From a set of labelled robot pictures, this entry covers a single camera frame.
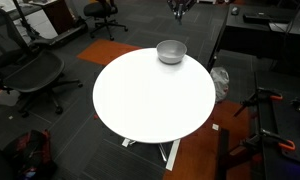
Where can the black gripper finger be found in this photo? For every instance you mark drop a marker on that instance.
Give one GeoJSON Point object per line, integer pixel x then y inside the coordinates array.
{"type": "Point", "coordinates": [172, 4]}
{"type": "Point", "coordinates": [189, 3]}

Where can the grey computer mouse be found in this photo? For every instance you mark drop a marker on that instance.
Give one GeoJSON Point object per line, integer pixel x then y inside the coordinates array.
{"type": "Point", "coordinates": [235, 10]}

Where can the grey round bowl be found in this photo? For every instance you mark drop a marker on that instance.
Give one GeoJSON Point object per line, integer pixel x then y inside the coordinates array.
{"type": "Point", "coordinates": [171, 55]}

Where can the dark grey desk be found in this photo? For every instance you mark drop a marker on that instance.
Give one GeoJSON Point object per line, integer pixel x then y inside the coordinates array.
{"type": "Point", "coordinates": [250, 33]}

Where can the black desk keyboard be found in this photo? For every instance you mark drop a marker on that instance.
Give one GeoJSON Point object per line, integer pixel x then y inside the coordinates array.
{"type": "Point", "coordinates": [256, 17]}

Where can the black swivel office chair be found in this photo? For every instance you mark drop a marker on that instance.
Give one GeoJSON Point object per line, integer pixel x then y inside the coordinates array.
{"type": "Point", "coordinates": [100, 10]}

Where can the translucent plastic bag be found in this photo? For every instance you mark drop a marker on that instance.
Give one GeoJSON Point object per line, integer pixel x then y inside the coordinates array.
{"type": "Point", "coordinates": [220, 83]}

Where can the dark brown cabinet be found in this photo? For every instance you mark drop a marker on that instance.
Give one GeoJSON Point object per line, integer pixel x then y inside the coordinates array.
{"type": "Point", "coordinates": [60, 15]}

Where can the black electric scooter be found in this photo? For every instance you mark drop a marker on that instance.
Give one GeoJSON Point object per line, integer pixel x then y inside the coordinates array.
{"type": "Point", "coordinates": [63, 35]}

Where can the small white paper scrap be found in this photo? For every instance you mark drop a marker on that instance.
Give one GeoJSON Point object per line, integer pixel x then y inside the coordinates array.
{"type": "Point", "coordinates": [215, 127]}

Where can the white cabinet desk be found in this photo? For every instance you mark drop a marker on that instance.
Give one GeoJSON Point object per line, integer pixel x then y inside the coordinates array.
{"type": "Point", "coordinates": [43, 25]}

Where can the white table base legs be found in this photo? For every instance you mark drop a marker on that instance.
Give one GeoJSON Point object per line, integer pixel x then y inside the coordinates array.
{"type": "Point", "coordinates": [173, 155]}

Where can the black mesh office chair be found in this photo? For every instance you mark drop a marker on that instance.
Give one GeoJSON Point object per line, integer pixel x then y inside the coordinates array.
{"type": "Point", "coordinates": [33, 73]}

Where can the black work table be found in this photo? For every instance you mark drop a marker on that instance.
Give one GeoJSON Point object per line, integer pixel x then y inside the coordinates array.
{"type": "Point", "coordinates": [286, 126]}

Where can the white plastic floor object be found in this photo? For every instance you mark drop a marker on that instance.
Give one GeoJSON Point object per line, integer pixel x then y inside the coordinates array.
{"type": "Point", "coordinates": [3, 99]}

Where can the tiny white floor scrap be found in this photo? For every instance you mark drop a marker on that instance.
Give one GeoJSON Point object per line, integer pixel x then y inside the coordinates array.
{"type": "Point", "coordinates": [10, 117]}

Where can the red black backpack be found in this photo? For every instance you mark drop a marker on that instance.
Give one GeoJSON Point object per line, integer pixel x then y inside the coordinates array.
{"type": "Point", "coordinates": [33, 150]}

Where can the black stand post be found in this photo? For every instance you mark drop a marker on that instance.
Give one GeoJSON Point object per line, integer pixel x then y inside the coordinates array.
{"type": "Point", "coordinates": [222, 150]}

